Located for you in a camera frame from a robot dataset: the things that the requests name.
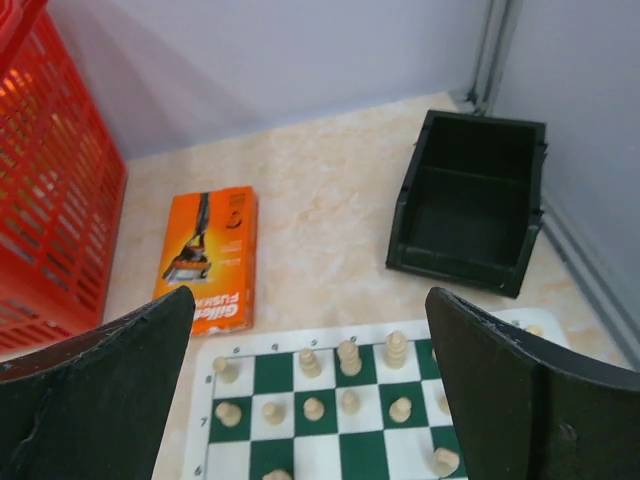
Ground red plastic shopping basket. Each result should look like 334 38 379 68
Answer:
1 1 127 355

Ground light piece bottom edge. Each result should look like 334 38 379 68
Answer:
262 469 292 480

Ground orange razor box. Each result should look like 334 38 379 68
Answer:
153 186 258 336

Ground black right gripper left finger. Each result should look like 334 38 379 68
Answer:
1 286 195 479

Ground light king piece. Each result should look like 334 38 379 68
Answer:
385 330 408 370

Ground light queen piece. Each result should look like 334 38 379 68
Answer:
337 340 362 377

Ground green white chess mat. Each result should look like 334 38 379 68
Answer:
180 307 571 480

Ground light rook corner piece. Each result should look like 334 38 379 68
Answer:
212 356 240 384

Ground metal frame rail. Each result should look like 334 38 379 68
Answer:
450 0 523 116

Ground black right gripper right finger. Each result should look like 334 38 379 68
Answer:
425 287 639 479

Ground light pawn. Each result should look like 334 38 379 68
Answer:
262 401 285 425
389 397 412 424
303 397 325 422
341 389 360 415
214 401 242 428

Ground light bishop back row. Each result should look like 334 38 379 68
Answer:
299 348 322 378

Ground black plastic bin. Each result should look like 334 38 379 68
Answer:
386 110 548 298

